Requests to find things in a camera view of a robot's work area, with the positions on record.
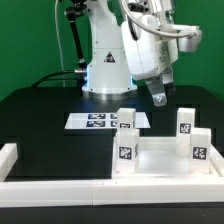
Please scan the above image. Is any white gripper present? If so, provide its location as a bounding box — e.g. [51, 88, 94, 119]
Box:
[121, 18, 178, 106]

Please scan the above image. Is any white square tabletop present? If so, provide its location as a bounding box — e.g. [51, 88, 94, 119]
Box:
[111, 137, 220, 178]

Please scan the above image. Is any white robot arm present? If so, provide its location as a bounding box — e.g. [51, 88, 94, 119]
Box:
[83, 0, 202, 106]

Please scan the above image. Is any white sheet with tags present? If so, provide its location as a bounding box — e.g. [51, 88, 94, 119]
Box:
[64, 112, 152, 130]

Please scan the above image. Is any white U-shaped obstacle fence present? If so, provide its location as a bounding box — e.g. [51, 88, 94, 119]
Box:
[0, 143, 224, 208]

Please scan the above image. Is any black cable on table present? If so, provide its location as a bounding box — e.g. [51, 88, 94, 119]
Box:
[31, 68, 88, 88]

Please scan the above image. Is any white hanging cable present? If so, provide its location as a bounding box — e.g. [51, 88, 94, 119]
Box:
[54, 0, 66, 88]

